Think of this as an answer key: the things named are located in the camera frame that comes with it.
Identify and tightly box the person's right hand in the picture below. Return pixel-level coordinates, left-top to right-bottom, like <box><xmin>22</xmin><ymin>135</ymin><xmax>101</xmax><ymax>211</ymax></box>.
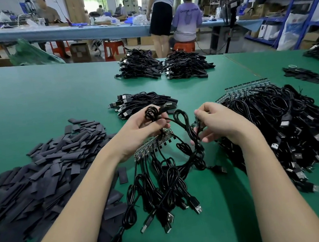
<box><xmin>191</xmin><ymin>94</ymin><xmax>263</xmax><ymax>151</ymax></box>

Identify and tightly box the person's left hand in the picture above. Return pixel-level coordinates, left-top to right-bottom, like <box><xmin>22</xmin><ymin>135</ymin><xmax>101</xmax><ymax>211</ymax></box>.
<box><xmin>106</xmin><ymin>103</ymin><xmax>176</xmax><ymax>164</ymax></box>

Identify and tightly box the heap of finished black cables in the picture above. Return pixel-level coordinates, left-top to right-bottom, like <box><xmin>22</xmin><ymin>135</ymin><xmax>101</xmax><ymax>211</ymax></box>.
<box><xmin>108</xmin><ymin>86</ymin><xmax>180</xmax><ymax>123</ymax></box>

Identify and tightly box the joined bunch of black cables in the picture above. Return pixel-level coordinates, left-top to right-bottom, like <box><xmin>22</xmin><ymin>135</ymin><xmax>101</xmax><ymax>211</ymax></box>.
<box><xmin>86</xmin><ymin>96</ymin><xmax>239</xmax><ymax>242</ymax></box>

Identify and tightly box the bundle of black cables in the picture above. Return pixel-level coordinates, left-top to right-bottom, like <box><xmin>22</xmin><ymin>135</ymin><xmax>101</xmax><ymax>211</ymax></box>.
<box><xmin>160</xmin><ymin>45</ymin><xmax>217</xmax><ymax>85</ymax></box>
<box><xmin>111</xmin><ymin>43</ymin><xmax>166</xmax><ymax>85</ymax></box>

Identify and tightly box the large pile of black cables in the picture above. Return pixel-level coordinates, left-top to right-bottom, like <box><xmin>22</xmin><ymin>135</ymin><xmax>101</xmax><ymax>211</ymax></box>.
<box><xmin>209</xmin><ymin>72</ymin><xmax>319</xmax><ymax>212</ymax></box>

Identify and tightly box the small bundle of cables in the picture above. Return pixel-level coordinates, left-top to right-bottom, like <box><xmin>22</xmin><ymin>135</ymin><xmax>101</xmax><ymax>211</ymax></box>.
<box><xmin>282</xmin><ymin>60</ymin><xmax>319</xmax><ymax>90</ymax></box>

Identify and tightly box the pile of black sleeve strips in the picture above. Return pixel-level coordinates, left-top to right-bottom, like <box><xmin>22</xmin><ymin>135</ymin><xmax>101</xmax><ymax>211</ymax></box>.
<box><xmin>0</xmin><ymin>110</ymin><xmax>139</xmax><ymax>242</ymax></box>

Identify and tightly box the person's left forearm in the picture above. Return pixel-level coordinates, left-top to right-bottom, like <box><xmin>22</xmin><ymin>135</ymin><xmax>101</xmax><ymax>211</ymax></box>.
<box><xmin>0</xmin><ymin>147</ymin><xmax>139</xmax><ymax>242</ymax></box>

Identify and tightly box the person's right forearm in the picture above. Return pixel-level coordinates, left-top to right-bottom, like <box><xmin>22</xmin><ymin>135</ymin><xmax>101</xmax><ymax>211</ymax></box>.
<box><xmin>238</xmin><ymin>121</ymin><xmax>319</xmax><ymax>242</ymax></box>

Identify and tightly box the orange plastic stool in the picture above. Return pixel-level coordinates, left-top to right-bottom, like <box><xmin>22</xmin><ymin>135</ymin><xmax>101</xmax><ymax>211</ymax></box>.
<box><xmin>172</xmin><ymin>39</ymin><xmax>198</xmax><ymax>56</ymax></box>

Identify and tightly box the small upright cardboard box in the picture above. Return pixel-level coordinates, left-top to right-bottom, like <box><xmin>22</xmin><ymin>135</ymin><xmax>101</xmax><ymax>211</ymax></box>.
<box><xmin>69</xmin><ymin>40</ymin><xmax>93</xmax><ymax>65</ymax></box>

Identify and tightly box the white plastic bag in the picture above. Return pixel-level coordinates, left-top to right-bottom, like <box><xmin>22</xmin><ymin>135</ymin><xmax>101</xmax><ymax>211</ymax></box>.
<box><xmin>272</xmin><ymin>10</ymin><xmax>314</xmax><ymax>52</ymax></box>

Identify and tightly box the black tripod stand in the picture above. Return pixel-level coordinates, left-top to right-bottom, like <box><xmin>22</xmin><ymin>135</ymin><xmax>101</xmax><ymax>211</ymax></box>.
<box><xmin>204</xmin><ymin>0</ymin><xmax>250</xmax><ymax>56</ymax></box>

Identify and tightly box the green plastic bag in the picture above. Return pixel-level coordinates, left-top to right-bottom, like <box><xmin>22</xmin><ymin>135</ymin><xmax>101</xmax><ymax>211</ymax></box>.
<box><xmin>7</xmin><ymin>32</ymin><xmax>67</xmax><ymax>72</ymax></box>

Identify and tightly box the long blue work table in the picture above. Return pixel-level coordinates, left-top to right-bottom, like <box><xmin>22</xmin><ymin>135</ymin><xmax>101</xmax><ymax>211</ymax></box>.
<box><xmin>0</xmin><ymin>0</ymin><xmax>265</xmax><ymax>64</ymax></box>

